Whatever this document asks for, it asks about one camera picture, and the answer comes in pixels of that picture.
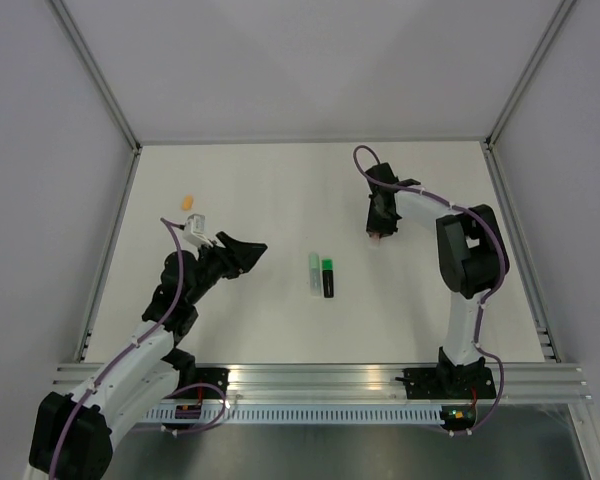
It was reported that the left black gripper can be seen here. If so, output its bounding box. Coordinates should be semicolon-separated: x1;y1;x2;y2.
186;231;267;305

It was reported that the orange pen cap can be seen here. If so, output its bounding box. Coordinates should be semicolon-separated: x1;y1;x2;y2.
181;195;194;211

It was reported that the light green pen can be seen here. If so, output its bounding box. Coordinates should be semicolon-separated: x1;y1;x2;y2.
309;264;322;296

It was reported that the light green pen cap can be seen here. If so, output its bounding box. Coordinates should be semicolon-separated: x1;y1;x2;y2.
309;252;320;270

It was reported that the dark green marker pen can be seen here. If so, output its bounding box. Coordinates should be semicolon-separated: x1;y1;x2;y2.
322;269;335;299

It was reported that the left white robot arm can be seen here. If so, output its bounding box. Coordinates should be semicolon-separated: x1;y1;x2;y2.
26;232;268;479

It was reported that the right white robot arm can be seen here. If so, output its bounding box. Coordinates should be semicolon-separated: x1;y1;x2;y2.
363;163;510;400

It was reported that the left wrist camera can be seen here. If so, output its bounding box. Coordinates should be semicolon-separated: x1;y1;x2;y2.
182;213;214;248

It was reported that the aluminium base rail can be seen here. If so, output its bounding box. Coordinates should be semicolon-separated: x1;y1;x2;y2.
54;363;594;403

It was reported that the slotted cable duct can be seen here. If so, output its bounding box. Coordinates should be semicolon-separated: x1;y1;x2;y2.
140;401;444;426

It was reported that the right aluminium frame post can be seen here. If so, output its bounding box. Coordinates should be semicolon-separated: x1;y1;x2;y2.
483;0;579;151

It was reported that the aluminium frame post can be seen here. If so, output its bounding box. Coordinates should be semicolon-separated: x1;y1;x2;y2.
483;0;579;151
44;0;142;154

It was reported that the left aluminium frame post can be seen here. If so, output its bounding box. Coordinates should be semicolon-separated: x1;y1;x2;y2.
44;0;142;154

